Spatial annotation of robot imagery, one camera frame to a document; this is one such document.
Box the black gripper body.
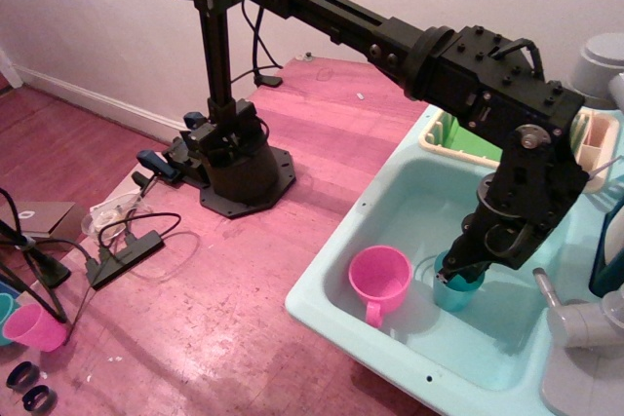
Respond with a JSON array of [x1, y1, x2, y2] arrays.
[[446, 176, 565, 270]]

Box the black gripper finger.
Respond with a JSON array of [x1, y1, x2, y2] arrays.
[[462, 261, 490, 284], [436, 252, 463, 284]]

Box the teal plastic cup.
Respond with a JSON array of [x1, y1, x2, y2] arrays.
[[433, 250, 486, 312]]

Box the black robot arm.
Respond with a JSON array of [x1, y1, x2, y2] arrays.
[[166, 0, 589, 283]]

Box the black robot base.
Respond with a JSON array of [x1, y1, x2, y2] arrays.
[[164, 99, 296, 219]]

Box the light teal toy sink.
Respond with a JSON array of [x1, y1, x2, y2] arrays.
[[286, 107, 623, 415]]

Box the pink plastic cup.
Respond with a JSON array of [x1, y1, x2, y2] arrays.
[[2, 304, 67, 353]]

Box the teal cup at edge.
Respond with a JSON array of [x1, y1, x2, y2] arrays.
[[0, 293, 20, 347]]

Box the lilac utensil in rack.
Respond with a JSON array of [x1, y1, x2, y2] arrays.
[[589, 155, 623, 180]]

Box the pink plastic mug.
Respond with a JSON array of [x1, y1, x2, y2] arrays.
[[348, 246, 412, 328]]

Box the green cutting board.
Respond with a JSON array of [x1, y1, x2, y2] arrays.
[[444, 121, 502, 163]]

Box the cream dish rack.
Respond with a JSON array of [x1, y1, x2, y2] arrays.
[[419, 110, 620, 193]]

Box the grey toy faucet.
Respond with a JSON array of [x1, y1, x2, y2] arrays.
[[532, 268, 623, 348]]

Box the grey cylindrical container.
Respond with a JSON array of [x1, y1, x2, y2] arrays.
[[568, 32, 623, 111]]

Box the blue black clamp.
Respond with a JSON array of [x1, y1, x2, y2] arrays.
[[132, 150, 180, 190]]

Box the black usb hub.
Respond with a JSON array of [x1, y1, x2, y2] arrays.
[[86, 230, 165, 290]]

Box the clear plastic bag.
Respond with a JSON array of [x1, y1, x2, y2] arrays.
[[81, 193, 142, 243]]

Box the black tripod legs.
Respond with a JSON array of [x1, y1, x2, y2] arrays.
[[1, 189, 68, 324]]

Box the brown cardboard box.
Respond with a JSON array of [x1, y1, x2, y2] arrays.
[[16, 202, 87, 251]]

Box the black hanging cables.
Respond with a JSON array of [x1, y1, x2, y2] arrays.
[[240, 1, 284, 87]]

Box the black ring upper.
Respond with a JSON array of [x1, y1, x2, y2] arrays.
[[5, 360, 39, 392]]

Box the black ring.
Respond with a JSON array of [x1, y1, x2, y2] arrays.
[[21, 385, 54, 412], [5, 360, 39, 392]]

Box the black ring lower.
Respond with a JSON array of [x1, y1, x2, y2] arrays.
[[21, 385, 54, 412]]

